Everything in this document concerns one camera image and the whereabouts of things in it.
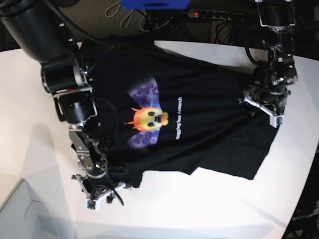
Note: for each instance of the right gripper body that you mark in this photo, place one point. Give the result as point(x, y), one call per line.
point(100, 187)

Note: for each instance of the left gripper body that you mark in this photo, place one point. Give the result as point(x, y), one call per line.
point(270, 99)

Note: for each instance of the black printed t-shirt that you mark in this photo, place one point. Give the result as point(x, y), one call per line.
point(174, 113)

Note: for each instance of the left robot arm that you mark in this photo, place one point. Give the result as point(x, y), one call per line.
point(277, 17)

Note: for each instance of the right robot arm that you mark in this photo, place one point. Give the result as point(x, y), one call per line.
point(42, 31)

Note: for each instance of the white bin at table corner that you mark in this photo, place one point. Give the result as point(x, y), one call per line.
point(23, 217)

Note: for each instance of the black power strip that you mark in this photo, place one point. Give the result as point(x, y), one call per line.
point(215, 15)

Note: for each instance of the blue plastic box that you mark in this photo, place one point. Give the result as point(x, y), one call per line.
point(155, 4)

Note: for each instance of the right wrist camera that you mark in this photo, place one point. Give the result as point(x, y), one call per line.
point(92, 204)

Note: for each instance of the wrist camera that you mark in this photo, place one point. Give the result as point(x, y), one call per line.
point(276, 121)
point(92, 204)

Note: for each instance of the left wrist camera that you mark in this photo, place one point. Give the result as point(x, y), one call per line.
point(276, 121)

